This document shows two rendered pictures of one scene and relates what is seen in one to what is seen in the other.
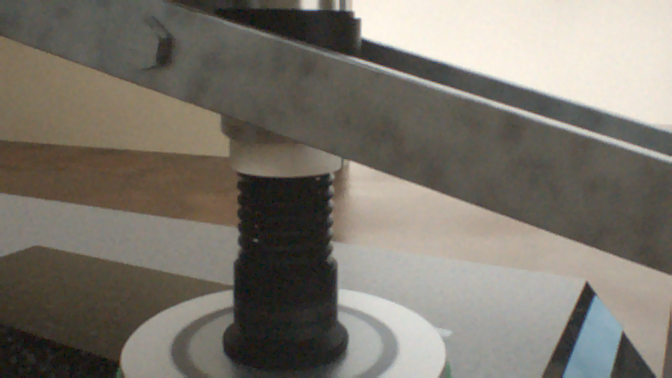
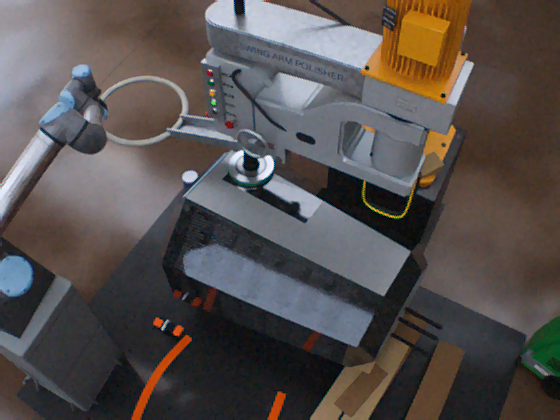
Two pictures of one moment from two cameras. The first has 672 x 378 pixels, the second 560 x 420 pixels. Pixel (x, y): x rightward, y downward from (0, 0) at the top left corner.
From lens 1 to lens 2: 267 cm
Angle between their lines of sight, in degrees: 112
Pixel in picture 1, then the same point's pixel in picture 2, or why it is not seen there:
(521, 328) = (210, 179)
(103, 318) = (281, 187)
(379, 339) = (237, 164)
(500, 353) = (217, 172)
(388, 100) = not seen: hidden behind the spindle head
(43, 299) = (293, 195)
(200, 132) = not seen: outside the picture
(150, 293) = (274, 196)
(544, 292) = (198, 191)
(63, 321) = (287, 186)
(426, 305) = (222, 188)
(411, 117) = not seen: hidden behind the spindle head
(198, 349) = (263, 163)
